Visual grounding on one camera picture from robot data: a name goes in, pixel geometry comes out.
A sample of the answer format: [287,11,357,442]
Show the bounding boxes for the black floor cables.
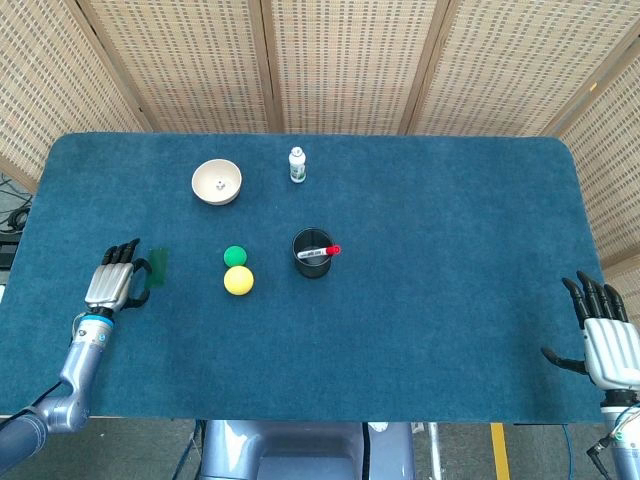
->
[0,172,34,236]

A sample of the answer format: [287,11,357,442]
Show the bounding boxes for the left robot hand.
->
[83,237,154,316]

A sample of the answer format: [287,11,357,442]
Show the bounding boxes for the green tape strip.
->
[144,246,170,290]

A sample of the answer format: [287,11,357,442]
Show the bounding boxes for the woven bamboo folding screen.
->
[0,0,640,281]

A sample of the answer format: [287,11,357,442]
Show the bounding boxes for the black mesh pen cup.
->
[291,227,333,280]

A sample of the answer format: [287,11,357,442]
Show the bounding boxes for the yellow ball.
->
[223,265,255,297]

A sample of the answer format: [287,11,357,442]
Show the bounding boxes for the blue cable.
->
[172,419,207,480]
[561,423,582,480]

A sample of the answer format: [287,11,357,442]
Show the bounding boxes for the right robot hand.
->
[541,270,640,392]

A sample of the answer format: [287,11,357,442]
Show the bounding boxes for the blue carpet table cover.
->
[0,131,609,425]

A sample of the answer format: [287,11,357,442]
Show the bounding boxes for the small white bottle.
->
[288,146,307,184]

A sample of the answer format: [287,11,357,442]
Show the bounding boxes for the robot torso base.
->
[198,419,417,480]

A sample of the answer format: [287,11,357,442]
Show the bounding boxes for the beige bowl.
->
[191,158,243,207]

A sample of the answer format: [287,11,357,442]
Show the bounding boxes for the red capped marker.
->
[297,244,342,260]

